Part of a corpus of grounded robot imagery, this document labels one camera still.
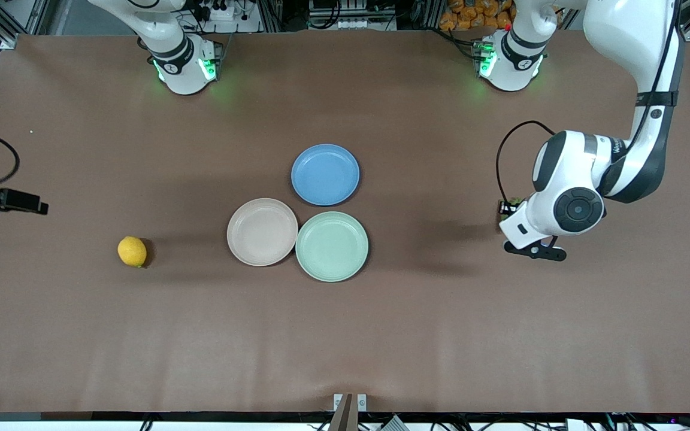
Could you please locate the yellow lemon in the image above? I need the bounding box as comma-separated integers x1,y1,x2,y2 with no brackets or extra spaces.
117,236,149,269

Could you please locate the pale green round plate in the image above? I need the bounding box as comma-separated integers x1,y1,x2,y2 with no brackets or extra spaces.
295,211,370,283

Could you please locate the blue round plate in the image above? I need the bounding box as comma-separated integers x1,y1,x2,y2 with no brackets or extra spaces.
290,144,361,207

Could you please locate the bag of oranges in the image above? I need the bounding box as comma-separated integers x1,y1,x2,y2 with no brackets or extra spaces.
438,0,515,32

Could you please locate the pink round plate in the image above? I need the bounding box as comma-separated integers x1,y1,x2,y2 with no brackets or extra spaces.
226,198,299,268

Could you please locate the white power strip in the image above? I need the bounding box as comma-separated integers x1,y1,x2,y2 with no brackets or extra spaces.
201,4,240,22

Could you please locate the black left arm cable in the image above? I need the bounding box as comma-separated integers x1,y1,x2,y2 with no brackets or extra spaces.
496,0,681,205

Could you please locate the white mount bracket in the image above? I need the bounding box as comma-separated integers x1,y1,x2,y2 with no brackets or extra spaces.
333,393,368,412

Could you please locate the brown camera mount post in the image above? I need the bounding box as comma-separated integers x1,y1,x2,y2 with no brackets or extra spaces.
328,393,359,431

